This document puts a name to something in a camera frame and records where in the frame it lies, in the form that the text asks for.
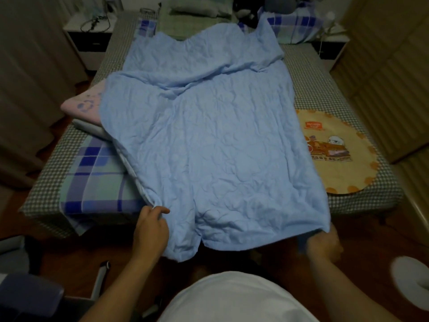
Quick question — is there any grey chair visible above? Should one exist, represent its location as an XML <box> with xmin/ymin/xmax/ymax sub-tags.
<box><xmin>0</xmin><ymin>235</ymin><xmax>111</xmax><ymax>322</ymax></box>

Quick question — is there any person's right forearm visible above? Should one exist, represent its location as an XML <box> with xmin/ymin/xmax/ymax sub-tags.
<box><xmin>308</xmin><ymin>258</ymin><xmax>401</xmax><ymax>322</ymax></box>

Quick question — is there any blue plaid folded quilt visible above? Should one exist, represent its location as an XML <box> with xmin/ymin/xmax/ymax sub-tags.
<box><xmin>59</xmin><ymin>135</ymin><xmax>150</xmax><ymax>236</ymax></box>

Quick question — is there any round cartoon print mat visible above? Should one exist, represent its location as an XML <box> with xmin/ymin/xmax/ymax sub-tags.
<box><xmin>296</xmin><ymin>109</ymin><xmax>380</xmax><ymax>195</ymax></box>

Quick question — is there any white nightstand with lamp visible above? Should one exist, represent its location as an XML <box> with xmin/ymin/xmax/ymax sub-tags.
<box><xmin>312</xmin><ymin>11</ymin><xmax>351</xmax><ymax>73</ymax></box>

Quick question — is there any green pillow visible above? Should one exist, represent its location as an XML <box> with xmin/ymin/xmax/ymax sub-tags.
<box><xmin>169</xmin><ymin>0</ymin><xmax>233</xmax><ymax>16</ymax></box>

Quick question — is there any wooden wardrobe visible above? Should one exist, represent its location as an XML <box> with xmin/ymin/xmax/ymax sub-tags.
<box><xmin>330</xmin><ymin>0</ymin><xmax>429</xmax><ymax>164</ymax></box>

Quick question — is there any person's left forearm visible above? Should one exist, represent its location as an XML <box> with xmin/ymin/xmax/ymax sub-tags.
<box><xmin>79</xmin><ymin>255</ymin><xmax>159</xmax><ymax>322</ymax></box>

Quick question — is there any person's white shirt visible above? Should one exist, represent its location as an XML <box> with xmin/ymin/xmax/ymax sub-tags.
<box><xmin>158</xmin><ymin>271</ymin><xmax>320</xmax><ymax>322</ymax></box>

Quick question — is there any black cable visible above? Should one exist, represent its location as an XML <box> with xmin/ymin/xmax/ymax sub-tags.
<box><xmin>80</xmin><ymin>1</ymin><xmax>116</xmax><ymax>33</ymax></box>

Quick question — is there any light blue blanket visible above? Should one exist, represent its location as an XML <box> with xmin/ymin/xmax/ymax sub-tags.
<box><xmin>99</xmin><ymin>17</ymin><xmax>332</xmax><ymax>263</ymax></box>

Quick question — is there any grey checked bed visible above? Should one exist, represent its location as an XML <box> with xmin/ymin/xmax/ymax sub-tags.
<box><xmin>19</xmin><ymin>10</ymin><xmax>404</xmax><ymax>239</ymax></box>

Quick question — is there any pink folded towel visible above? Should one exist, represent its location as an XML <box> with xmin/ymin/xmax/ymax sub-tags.
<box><xmin>61</xmin><ymin>79</ymin><xmax>108</xmax><ymax>126</ymax></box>

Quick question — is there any person's left hand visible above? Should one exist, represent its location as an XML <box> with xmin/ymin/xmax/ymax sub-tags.
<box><xmin>131</xmin><ymin>205</ymin><xmax>170</xmax><ymax>264</ymax></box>

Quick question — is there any white slipper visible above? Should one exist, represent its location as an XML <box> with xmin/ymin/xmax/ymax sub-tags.
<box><xmin>391</xmin><ymin>256</ymin><xmax>429</xmax><ymax>311</ymax></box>

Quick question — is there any person's right hand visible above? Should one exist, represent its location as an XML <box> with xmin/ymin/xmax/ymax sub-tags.
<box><xmin>304</xmin><ymin>223</ymin><xmax>344</xmax><ymax>265</ymax></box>

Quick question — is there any blue plaid pillow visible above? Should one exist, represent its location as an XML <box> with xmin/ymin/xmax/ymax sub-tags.
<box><xmin>257</xmin><ymin>4</ymin><xmax>323</xmax><ymax>44</ymax></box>

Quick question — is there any green checked sheet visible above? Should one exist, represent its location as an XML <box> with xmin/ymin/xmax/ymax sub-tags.
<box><xmin>157</xmin><ymin>10</ymin><xmax>247</xmax><ymax>41</ymax></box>

